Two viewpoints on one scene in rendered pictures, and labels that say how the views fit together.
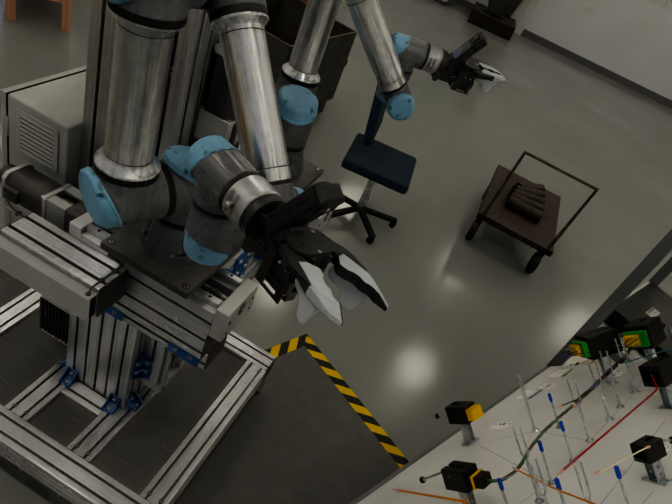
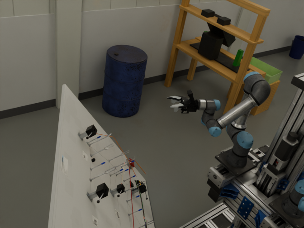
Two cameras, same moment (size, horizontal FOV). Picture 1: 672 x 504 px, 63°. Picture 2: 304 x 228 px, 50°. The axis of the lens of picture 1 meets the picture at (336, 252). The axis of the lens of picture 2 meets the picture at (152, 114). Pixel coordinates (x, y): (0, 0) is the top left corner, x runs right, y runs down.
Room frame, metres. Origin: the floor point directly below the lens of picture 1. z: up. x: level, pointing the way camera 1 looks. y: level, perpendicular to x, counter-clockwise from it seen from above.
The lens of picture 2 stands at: (1.54, -1.52, 2.72)
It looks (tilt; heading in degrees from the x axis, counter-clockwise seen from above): 35 degrees down; 129
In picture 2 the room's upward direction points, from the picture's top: 11 degrees clockwise
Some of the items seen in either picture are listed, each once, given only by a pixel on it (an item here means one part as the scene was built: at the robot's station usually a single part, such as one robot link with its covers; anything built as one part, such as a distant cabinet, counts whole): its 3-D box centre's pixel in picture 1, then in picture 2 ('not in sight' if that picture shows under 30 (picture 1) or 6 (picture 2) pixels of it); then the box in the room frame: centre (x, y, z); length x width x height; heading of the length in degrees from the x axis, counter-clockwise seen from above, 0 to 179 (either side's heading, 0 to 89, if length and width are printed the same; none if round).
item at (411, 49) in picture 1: (406, 51); not in sight; (1.62, 0.05, 1.56); 0.11 x 0.08 x 0.09; 107
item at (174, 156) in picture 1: (185, 183); (243, 142); (0.92, 0.34, 1.33); 0.13 x 0.12 x 0.14; 146
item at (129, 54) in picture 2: not in sight; (123, 81); (-1.25, 1.22, 0.43); 0.55 x 0.55 x 0.87
